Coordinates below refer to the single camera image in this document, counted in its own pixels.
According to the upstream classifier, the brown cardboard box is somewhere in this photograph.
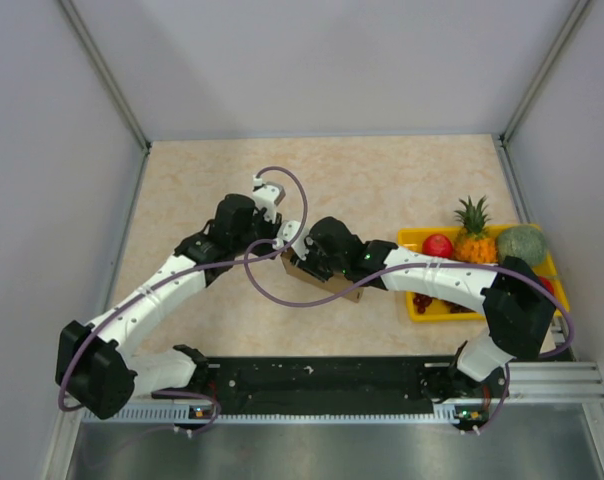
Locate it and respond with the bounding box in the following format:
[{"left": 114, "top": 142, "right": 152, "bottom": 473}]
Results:
[{"left": 280, "top": 250, "right": 352, "bottom": 294}]

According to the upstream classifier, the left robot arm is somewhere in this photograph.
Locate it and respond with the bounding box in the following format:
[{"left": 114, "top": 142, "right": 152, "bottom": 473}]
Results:
[{"left": 55, "top": 184, "right": 285, "bottom": 419}]

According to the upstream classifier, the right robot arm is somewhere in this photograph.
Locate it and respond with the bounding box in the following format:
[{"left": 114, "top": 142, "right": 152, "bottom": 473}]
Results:
[{"left": 278, "top": 217, "right": 556, "bottom": 396}]

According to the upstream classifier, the purple grape bunch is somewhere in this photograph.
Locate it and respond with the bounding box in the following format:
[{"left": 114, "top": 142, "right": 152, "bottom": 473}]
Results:
[{"left": 412, "top": 294, "right": 471, "bottom": 315}]

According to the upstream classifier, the red apple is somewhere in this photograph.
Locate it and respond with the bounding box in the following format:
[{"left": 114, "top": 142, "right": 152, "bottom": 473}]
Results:
[{"left": 422, "top": 233, "right": 454, "bottom": 259}]

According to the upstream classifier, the yellow plastic tray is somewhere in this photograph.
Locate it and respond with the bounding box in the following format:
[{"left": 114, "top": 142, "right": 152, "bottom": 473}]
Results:
[{"left": 397, "top": 226, "right": 570, "bottom": 323}]

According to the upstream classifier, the orange pineapple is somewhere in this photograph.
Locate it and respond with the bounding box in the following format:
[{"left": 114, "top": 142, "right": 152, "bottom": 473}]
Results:
[{"left": 453, "top": 196, "right": 498, "bottom": 264}]

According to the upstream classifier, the green melon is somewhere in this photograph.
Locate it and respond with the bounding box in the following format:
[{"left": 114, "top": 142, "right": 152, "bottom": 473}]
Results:
[{"left": 496, "top": 225, "right": 548, "bottom": 267}]

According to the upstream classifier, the red tomato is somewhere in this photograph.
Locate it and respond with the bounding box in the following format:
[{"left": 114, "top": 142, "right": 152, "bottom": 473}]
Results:
[{"left": 538, "top": 276, "right": 555, "bottom": 295}]

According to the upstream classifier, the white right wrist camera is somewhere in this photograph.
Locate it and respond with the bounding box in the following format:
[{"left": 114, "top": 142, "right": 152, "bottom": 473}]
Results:
[{"left": 273, "top": 220, "right": 309, "bottom": 260}]

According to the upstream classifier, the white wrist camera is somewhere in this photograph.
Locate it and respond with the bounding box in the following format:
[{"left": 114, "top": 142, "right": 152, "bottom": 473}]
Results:
[
  {"left": 273, "top": 220, "right": 309, "bottom": 260},
  {"left": 252, "top": 175, "right": 286, "bottom": 223}
]

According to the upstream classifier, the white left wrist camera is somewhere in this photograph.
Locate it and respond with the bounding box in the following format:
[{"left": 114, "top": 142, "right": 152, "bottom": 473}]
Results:
[{"left": 252, "top": 175, "right": 286, "bottom": 223}]

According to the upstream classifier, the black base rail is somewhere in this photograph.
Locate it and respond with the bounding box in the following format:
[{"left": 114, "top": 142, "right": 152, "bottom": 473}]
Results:
[{"left": 158, "top": 356, "right": 505, "bottom": 416}]

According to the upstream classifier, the left aluminium frame post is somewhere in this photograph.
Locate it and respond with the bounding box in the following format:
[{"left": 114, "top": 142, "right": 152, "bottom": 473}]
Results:
[{"left": 55, "top": 0, "right": 151, "bottom": 154}]

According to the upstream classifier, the aluminium frame post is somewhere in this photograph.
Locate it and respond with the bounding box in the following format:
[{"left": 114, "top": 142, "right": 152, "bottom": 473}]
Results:
[
  {"left": 493, "top": 0, "right": 594, "bottom": 150},
  {"left": 55, "top": 0, "right": 151, "bottom": 154}
]

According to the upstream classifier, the right aluminium frame post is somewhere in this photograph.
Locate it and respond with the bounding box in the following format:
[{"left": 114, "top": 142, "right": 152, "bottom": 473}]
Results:
[{"left": 493, "top": 0, "right": 594, "bottom": 150}]

